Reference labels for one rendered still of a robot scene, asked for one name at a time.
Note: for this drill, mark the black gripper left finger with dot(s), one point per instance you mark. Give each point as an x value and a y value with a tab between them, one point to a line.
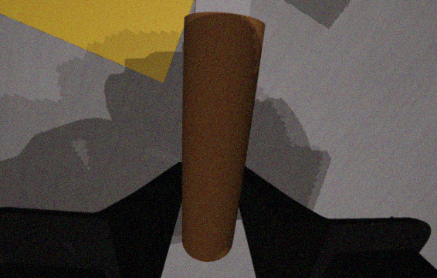
128	239

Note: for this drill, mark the brown cylinder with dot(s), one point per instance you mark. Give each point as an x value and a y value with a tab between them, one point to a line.
222	53

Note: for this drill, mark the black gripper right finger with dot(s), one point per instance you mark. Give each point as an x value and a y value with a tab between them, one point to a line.
288	240

